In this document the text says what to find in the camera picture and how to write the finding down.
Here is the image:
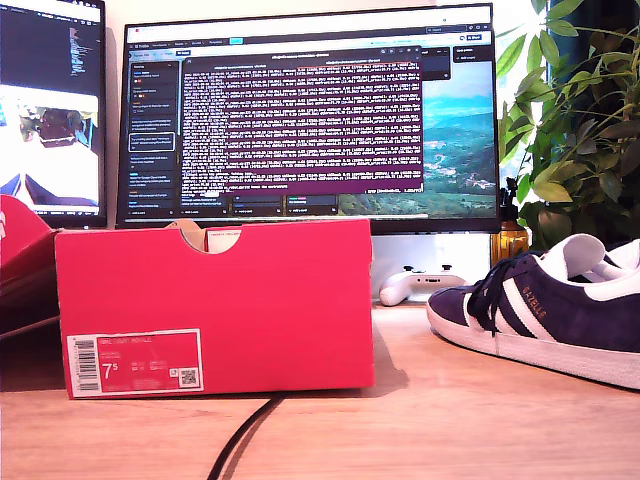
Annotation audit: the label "red cardboard shoebox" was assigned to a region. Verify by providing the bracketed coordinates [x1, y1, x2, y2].
[0, 193, 376, 401]

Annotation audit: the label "blue suede shoe white stripes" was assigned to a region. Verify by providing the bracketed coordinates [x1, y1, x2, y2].
[426, 233, 640, 391]

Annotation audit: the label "white game controller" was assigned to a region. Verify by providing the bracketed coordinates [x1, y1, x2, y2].
[378, 269, 469, 307]

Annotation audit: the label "wide computer monitor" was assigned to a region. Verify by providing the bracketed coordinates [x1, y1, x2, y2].
[115, 3, 502, 236]

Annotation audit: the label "amber pump bottle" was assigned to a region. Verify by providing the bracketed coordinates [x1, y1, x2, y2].
[490, 177, 530, 269]

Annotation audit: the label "green leafy houseplant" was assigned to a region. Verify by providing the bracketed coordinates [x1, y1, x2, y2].
[494, 0, 640, 251]

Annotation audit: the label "computer monitor with code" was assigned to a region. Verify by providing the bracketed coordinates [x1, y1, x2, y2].
[0, 0, 109, 229]

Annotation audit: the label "black cable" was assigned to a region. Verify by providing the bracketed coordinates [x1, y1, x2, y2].
[206, 396, 287, 480]

